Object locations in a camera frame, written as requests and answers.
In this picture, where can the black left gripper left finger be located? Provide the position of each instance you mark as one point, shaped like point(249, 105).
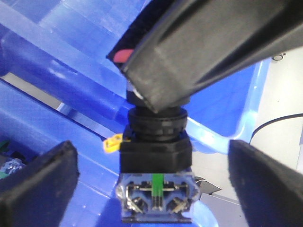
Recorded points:
point(39, 194)

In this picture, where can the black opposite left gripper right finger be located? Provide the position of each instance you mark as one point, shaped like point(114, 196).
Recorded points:
point(175, 48)

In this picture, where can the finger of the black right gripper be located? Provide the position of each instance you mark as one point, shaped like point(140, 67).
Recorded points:
point(270, 193)

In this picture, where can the red mushroom push button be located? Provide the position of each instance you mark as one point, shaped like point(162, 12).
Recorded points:
point(156, 184)

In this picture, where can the right blue plastic crate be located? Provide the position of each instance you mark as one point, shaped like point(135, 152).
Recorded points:
point(226, 110)

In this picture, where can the blue plastic crate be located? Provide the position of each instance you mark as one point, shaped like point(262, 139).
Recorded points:
point(226, 110)
point(56, 84)

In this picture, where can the left blue plastic crate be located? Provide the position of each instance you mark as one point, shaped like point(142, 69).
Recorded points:
point(56, 84)

